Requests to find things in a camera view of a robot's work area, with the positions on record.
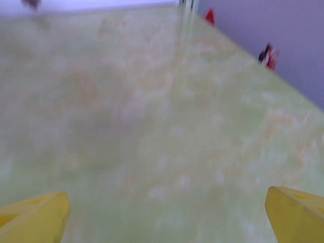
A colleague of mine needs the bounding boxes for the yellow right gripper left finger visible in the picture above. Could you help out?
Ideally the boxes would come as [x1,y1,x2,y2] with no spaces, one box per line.
[0,191,71,243]

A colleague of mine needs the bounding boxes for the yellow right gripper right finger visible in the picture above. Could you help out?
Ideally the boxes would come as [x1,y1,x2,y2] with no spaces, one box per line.
[264,186,324,243]

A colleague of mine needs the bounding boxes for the aluminium corner post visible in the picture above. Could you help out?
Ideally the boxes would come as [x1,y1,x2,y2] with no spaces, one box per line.
[177,0,197,12]

